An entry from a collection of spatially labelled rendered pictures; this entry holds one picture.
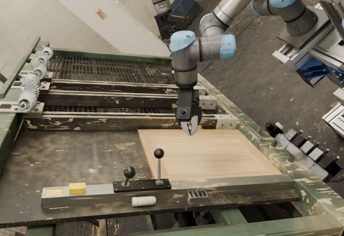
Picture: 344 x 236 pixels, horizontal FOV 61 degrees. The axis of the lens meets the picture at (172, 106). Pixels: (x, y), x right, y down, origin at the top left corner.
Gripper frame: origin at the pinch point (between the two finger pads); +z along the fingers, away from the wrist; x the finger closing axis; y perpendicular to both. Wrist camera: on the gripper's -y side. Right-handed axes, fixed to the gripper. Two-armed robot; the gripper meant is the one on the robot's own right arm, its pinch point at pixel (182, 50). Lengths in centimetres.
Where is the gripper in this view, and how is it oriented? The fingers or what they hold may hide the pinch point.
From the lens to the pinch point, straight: 143.2
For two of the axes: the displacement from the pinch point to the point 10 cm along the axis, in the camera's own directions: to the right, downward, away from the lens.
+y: -9.4, 3.2, 1.0
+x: 0.5, 4.4, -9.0
